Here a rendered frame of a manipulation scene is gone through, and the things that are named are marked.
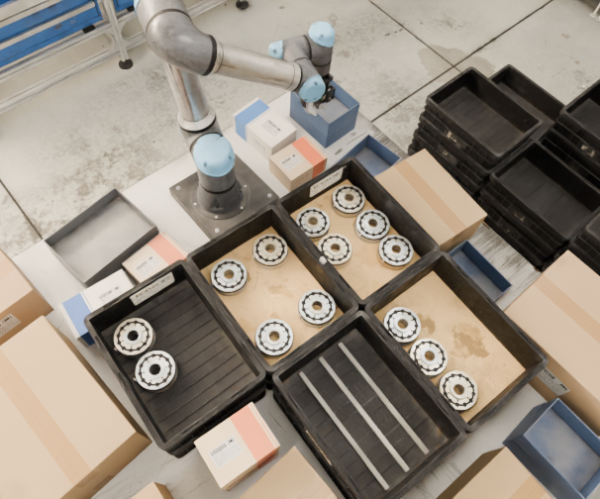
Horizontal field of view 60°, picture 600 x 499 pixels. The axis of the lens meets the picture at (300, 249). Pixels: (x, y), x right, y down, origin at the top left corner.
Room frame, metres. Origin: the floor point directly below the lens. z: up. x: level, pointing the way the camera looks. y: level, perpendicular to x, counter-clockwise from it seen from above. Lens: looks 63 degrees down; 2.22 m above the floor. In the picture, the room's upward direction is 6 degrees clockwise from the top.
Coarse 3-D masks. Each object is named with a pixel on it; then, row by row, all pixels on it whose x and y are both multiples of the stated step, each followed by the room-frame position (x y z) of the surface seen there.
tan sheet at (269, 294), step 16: (224, 256) 0.66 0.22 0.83; (240, 256) 0.67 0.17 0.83; (288, 256) 0.68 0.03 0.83; (208, 272) 0.61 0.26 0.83; (256, 272) 0.62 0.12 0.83; (272, 272) 0.63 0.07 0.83; (288, 272) 0.63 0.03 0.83; (304, 272) 0.64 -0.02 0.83; (256, 288) 0.57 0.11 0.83; (272, 288) 0.58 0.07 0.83; (288, 288) 0.58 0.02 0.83; (304, 288) 0.59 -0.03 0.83; (320, 288) 0.59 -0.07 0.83; (240, 304) 0.52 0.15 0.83; (256, 304) 0.53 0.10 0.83; (272, 304) 0.53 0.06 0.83; (288, 304) 0.54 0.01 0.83; (240, 320) 0.47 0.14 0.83; (256, 320) 0.48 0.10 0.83; (288, 320) 0.49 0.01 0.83; (272, 336) 0.44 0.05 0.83; (304, 336) 0.45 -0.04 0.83; (288, 352) 0.40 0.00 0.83
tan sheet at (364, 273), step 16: (304, 208) 0.86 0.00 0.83; (320, 208) 0.86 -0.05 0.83; (368, 208) 0.88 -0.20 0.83; (336, 224) 0.81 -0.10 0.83; (352, 224) 0.82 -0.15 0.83; (352, 240) 0.76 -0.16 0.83; (352, 256) 0.71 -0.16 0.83; (368, 256) 0.71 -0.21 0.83; (416, 256) 0.73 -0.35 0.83; (352, 272) 0.66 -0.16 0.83; (368, 272) 0.66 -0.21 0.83; (384, 272) 0.67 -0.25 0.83; (352, 288) 0.61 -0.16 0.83; (368, 288) 0.61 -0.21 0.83
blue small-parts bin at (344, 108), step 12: (336, 84) 1.38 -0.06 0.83; (336, 96) 1.38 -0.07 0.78; (348, 96) 1.34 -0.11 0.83; (300, 108) 1.29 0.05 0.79; (336, 108) 1.33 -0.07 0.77; (348, 108) 1.33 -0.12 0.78; (312, 120) 1.25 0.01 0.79; (324, 120) 1.21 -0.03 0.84; (336, 120) 1.22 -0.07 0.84; (348, 120) 1.27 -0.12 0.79; (324, 132) 1.20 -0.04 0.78
